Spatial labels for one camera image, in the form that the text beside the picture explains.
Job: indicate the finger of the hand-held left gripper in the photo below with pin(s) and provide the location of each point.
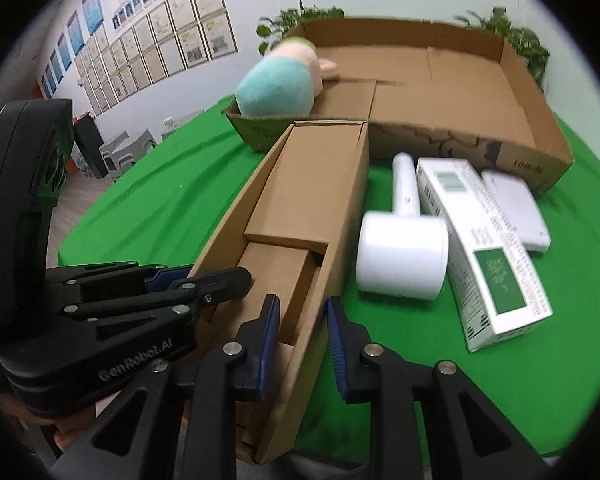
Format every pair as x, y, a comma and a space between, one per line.
190, 292
105, 277

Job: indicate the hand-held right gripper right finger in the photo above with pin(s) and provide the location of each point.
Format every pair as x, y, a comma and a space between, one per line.
336, 345

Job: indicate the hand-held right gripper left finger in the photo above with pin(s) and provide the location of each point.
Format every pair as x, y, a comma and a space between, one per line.
269, 340

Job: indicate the white mallet-shaped device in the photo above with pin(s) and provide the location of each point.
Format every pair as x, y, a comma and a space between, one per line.
400, 255

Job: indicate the long narrow cardboard box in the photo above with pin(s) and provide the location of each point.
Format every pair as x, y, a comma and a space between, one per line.
310, 180

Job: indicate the white and green carton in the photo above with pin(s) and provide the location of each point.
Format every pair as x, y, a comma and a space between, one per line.
480, 230

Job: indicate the white rounded device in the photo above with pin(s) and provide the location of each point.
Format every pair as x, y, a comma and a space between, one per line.
515, 205

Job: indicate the large cardboard box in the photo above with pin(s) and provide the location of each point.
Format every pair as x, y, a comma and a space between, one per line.
455, 90

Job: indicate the person's left hand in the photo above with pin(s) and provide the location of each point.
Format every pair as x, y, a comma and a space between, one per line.
72, 432

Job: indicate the black cabinet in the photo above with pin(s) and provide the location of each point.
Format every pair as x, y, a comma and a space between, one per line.
90, 147

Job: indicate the grey chair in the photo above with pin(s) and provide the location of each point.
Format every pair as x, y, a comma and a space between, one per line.
142, 141
114, 152

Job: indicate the green tablecloth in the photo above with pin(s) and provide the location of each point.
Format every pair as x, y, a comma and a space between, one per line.
155, 185

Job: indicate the row of blue posters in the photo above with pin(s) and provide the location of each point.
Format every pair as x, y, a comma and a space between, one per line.
75, 35

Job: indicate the pastel plush toy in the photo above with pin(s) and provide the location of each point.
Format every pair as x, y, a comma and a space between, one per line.
275, 85

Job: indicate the green potted plant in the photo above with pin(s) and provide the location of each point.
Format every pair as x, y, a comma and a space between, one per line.
525, 45
285, 20

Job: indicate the wall of framed certificates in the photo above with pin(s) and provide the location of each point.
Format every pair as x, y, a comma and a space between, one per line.
155, 55

